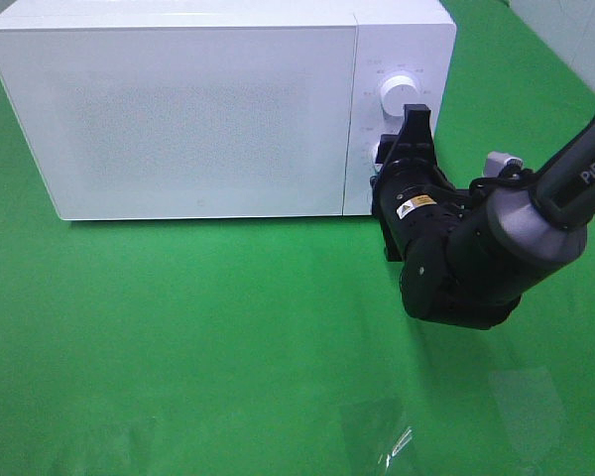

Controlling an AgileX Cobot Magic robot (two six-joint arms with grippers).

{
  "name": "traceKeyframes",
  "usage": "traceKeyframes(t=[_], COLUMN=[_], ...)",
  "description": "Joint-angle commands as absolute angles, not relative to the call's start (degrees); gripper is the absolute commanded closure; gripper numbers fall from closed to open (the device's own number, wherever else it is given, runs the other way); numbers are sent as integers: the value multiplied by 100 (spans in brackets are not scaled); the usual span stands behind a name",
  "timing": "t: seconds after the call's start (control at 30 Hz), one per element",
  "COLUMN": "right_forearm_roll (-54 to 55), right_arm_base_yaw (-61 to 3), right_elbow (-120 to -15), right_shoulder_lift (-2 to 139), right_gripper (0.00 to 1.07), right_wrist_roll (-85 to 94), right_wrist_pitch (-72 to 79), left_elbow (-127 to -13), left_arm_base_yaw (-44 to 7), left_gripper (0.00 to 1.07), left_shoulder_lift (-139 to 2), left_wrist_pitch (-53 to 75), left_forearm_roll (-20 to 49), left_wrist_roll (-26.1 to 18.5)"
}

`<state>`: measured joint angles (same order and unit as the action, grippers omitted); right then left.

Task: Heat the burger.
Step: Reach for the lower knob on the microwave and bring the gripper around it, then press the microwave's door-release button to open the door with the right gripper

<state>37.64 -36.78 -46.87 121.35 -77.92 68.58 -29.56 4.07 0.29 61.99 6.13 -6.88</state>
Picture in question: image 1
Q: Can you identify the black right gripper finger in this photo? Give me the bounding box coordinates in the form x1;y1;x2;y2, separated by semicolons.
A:
379;134;399;164
399;104;432;148

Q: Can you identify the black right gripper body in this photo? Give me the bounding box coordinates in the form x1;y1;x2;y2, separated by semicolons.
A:
369;143;470;264

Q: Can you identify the white microwave knob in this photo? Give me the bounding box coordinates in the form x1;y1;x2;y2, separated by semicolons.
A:
379;71;420;118
372;144;383;168

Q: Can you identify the white microwave door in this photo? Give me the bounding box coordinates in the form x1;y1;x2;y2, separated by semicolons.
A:
0;27;355;220

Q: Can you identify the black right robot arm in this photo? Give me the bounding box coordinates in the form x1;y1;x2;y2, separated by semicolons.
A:
371;104;595;330

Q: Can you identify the white microwave oven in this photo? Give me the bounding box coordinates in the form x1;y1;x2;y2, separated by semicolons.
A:
0;1;457;216

